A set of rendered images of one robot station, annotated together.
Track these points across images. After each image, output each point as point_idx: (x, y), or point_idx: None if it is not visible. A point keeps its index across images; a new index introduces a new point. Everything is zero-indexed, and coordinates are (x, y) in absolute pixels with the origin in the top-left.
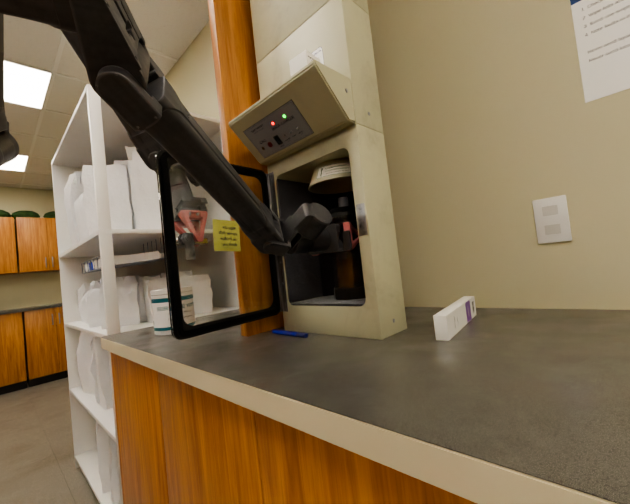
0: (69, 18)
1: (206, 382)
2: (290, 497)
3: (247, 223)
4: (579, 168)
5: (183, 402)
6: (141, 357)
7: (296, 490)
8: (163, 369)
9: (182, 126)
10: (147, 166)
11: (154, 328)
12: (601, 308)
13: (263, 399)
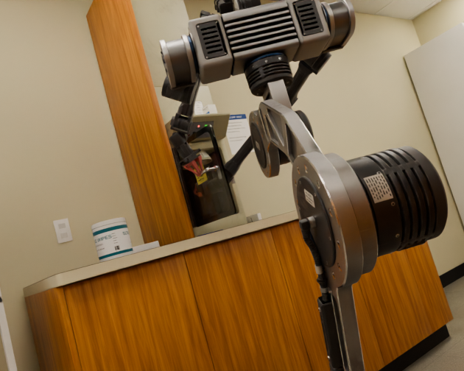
0: (292, 104)
1: (255, 226)
2: (290, 251)
3: (239, 165)
4: (235, 177)
5: (221, 258)
6: (181, 245)
7: (292, 246)
8: (215, 238)
9: None
10: (188, 127)
11: (119, 251)
12: None
13: (284, 216)
